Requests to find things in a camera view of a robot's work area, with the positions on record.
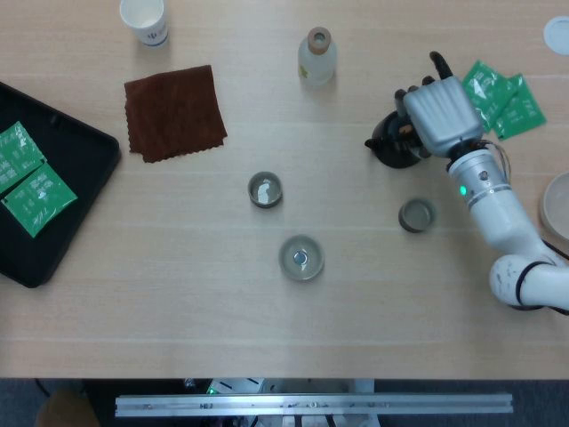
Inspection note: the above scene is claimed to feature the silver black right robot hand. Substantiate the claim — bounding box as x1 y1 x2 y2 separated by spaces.
393 51 485 159

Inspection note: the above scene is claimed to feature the black cast iron teapot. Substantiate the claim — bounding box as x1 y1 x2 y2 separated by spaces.
364 110 430 170

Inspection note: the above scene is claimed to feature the green tea packet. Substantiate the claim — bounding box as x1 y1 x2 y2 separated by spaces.
0 120 48 195
1 162 79 238
461 60 519 134
493 73 547 142

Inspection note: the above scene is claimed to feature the dark cylindrical ceramic teacup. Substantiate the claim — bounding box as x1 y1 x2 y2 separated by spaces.
247 171 285 210
397 197 438 233

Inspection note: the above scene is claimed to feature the frosted glass bottle wooden cap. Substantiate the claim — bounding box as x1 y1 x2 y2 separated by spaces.
298 27 339 87

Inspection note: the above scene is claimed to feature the white round lid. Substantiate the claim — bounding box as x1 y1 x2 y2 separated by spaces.
542 15 569 56

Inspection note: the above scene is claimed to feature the large white ceramic bowl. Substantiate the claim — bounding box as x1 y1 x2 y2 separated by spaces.
540 172 569 242

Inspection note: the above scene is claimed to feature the grey-green shallow ceramic bowl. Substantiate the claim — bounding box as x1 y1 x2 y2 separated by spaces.
277 235 325 282

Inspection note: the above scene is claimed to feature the brown microfibre cloth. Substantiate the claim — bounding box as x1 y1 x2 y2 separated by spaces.
124 64 228 165

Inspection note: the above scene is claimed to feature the white paper cup blue logo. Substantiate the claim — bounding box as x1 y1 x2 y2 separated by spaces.
118 0 171 48

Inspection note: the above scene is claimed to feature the black plastic tray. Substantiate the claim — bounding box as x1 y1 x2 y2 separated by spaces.
0 81 122 289

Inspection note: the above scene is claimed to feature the brown round stool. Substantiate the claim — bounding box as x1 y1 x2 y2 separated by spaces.
35 389 101 427

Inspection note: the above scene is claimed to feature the aluminium profile rail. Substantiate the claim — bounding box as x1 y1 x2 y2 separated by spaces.
115 392 514 418

